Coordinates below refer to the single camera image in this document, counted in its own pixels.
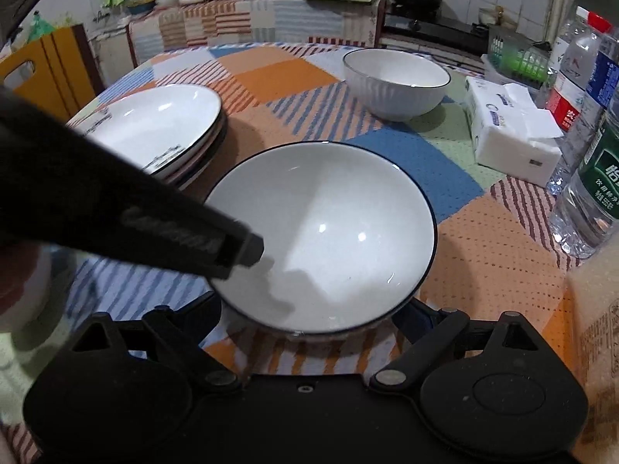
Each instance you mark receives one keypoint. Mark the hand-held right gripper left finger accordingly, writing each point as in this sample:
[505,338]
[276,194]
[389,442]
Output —
[205,316]

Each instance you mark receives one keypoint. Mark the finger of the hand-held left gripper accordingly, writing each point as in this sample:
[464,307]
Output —
[193,232]

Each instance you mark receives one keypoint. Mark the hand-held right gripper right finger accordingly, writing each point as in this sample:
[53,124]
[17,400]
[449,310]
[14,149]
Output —
[418,321]

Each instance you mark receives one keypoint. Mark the blue fried egg plate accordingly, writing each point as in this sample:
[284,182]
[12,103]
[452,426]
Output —
[213,156]

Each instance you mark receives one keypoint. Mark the pink rabbit print plate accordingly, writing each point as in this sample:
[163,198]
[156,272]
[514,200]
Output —
[215,144]

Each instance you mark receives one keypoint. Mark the white plate with black rim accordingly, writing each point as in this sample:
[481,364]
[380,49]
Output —
[154,121]

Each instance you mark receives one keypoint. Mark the white bowl with dark rim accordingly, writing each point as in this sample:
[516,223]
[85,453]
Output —
[338,212]

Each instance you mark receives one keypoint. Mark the yellow wooden chair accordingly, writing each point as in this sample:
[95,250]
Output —
[58,72]

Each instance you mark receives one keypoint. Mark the patchwork striped tablecloth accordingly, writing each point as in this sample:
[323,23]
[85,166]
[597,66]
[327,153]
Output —
[483,232]

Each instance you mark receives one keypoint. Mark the green plastic bag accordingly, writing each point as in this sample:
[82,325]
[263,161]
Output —
[41,26]

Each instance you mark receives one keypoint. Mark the clear bag of rice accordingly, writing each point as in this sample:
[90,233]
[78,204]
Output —
[597,328]

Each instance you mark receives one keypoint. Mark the blue bowl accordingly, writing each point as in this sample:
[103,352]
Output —
[141,6]

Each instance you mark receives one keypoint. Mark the white tissue pack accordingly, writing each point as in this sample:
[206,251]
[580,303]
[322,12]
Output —
[508,150]

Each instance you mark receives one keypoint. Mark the green label water bottle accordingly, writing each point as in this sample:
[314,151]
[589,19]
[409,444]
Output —
[597,188]

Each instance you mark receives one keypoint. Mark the white ribbed bowl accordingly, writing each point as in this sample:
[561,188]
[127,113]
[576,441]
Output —
[396,96]

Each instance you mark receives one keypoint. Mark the patchwork counter cloth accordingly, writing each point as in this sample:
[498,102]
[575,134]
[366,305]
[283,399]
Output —
[271,19]

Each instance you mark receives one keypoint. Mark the green plastic basket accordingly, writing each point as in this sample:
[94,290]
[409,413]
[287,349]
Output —
[517,63]

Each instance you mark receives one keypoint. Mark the black gas stove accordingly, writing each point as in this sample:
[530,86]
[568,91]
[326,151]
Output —
[435,29]

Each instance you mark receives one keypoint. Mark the red cap water bottle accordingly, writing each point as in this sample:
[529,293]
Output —
[573,72]

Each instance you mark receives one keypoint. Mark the blue cap water bottle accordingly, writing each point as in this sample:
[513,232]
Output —
[607,75]

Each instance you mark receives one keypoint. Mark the white cap water bottle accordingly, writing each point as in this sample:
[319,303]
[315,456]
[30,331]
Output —
[582,11]

